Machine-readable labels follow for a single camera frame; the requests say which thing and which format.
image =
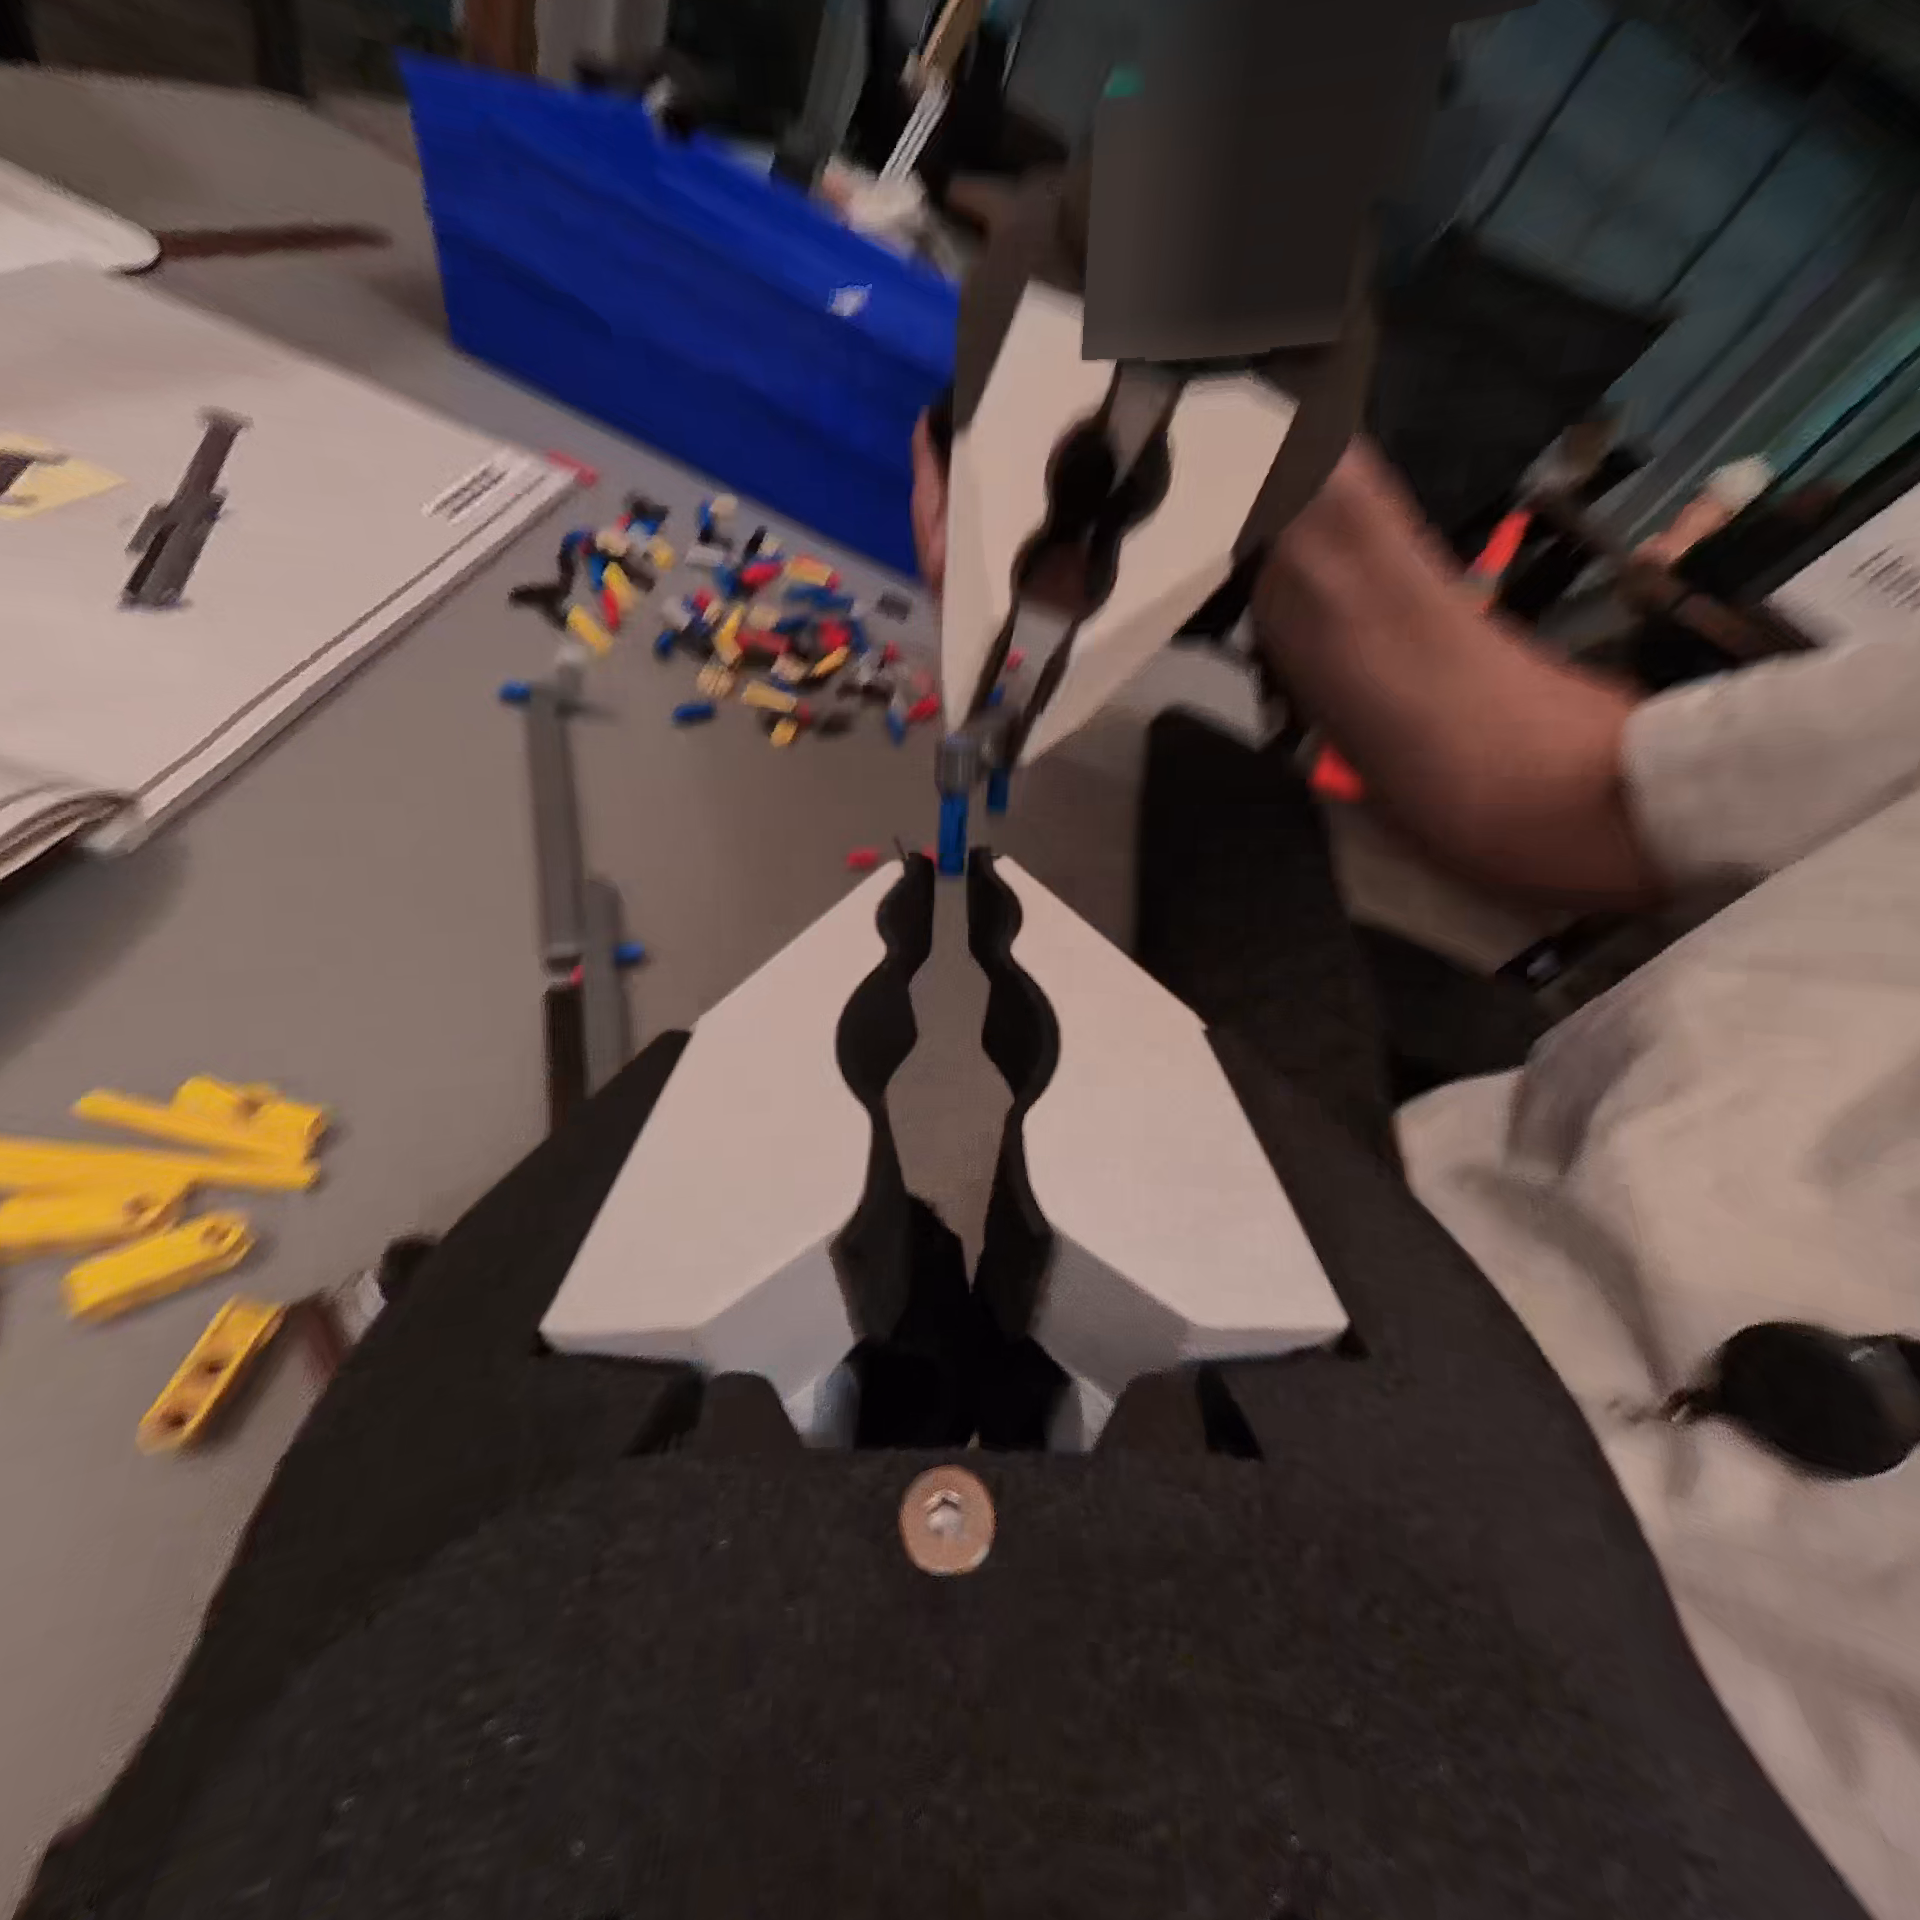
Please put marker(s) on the dark grey lego beam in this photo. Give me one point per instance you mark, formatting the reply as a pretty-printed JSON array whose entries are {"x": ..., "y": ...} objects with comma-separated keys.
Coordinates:
[{"x": 961, "y": 764}]

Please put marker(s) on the blue plastic bin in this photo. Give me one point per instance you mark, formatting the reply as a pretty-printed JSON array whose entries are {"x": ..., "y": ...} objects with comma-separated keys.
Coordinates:
[{"x": 675, "y": 300}]

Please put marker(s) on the person's right forearm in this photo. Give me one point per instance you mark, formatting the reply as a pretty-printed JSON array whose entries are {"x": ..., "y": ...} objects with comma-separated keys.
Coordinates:
[{"x": 1547, "y": 749}]

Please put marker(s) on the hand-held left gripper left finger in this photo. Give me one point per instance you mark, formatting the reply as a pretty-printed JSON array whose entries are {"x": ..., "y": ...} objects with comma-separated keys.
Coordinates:
[{"x": 720, "y": 1171}]

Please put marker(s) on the person's right hand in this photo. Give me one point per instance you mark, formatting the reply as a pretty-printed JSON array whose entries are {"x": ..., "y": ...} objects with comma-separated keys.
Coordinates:
[{"x": 1365, "y": 628}]

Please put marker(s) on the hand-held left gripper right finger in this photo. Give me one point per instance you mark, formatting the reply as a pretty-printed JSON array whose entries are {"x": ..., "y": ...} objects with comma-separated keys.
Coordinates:
[{"x": 1172, "y": 1185}]

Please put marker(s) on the long grey lego beam assembly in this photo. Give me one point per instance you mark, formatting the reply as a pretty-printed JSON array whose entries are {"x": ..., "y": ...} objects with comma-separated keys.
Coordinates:
[{"x": 564, "y": 840}]

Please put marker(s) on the small orange object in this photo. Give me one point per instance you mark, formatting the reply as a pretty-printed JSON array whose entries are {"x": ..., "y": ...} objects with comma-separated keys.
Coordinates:
[{"x": 1333, "y": 774}]

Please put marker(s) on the pile of mixed lego pins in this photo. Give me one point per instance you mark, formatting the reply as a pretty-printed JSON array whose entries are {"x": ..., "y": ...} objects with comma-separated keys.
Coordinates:
[{"x": 751, "y": 616}]

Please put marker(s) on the black badge reel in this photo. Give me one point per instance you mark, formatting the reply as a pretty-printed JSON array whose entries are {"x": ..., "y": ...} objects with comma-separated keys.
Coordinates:
[{"x": 1815, "y": 1394}]

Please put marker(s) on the group of yellow lego pieces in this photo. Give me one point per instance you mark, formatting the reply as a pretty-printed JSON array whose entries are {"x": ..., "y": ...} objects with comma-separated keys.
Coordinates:
[{"x": 149, "y": 1260}]

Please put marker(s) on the person's white shirt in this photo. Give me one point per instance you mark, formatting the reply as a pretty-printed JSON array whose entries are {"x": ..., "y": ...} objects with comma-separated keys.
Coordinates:
[{"x": 1724, "y": 1124}]

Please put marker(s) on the open instruction booklet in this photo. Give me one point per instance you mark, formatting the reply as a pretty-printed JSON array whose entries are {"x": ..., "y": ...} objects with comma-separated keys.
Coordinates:
[{"x": 271, "y": 509}]

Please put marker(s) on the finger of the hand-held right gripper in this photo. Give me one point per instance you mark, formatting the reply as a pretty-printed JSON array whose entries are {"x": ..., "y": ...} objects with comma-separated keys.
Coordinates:
[
  {"x": 1201, "y": 509},
  {"x": 998, "y": 450}
]

